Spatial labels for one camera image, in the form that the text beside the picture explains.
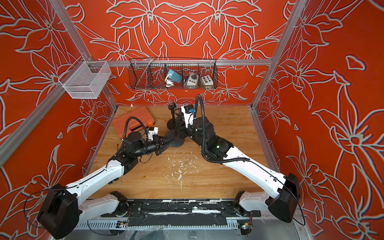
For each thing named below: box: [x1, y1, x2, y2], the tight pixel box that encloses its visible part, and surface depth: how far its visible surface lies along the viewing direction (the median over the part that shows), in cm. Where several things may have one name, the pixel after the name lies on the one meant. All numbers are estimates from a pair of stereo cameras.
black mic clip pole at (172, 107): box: [168, 103, 177, 121], surface depth 94 cm
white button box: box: [201, 75, 214, 90], surface depth 97 cm
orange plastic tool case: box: [112, 106, 156, 139], surface depth 106 cm
